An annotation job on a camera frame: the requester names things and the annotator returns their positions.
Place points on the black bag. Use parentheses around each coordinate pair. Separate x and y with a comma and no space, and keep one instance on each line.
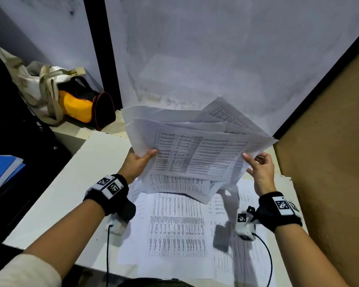
(9,125)

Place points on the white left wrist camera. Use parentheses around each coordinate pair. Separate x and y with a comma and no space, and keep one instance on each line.
(117,224)

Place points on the printed paper sheet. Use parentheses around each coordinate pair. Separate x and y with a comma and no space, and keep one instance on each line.
(248,260)
(176,233)
(130,245)

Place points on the black left wrist band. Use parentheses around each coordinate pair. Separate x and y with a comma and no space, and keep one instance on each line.
(107,192)

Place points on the cream sleeve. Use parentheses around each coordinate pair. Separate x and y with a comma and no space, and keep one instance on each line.
(24,271)

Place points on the bundle of printed paper sheets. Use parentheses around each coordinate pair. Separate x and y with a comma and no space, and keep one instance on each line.
(197,149)

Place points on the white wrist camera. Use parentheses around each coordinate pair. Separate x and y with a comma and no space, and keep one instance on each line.
(245,226)
(117,224)

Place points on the person's right forearm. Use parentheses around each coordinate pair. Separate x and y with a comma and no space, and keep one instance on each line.
(305,257)

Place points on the black wrist band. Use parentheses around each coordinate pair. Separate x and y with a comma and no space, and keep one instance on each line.
(107,192)
(279,210)

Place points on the person's left thumb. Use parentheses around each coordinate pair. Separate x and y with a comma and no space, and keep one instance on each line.
(148,154)

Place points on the beige canvas tote bag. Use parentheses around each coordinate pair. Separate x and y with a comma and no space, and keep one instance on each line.
(36,86)

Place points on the person's right hand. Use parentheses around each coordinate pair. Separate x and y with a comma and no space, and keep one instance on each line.
(263,176)

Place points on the black right wrist band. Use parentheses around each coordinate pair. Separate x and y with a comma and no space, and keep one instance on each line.
(279,210)

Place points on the brown board panel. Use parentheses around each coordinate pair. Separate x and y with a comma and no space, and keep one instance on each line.
(332,176)

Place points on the yellow and black pouch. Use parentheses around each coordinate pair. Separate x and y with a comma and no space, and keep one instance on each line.
(83,106)

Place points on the person's left hand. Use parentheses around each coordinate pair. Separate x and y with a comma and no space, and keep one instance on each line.
(134,166)

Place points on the black vertical post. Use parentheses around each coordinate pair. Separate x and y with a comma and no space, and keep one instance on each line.
(103,47)

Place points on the blue folder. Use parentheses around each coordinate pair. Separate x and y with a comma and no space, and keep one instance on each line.
(0,171)

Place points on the person's left forearm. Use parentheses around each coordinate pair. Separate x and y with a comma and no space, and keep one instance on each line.
(65,230)

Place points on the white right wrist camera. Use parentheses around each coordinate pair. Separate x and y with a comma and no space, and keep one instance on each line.
(245,226)

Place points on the person's right thumb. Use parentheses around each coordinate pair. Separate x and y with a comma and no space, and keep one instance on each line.
(249,160)

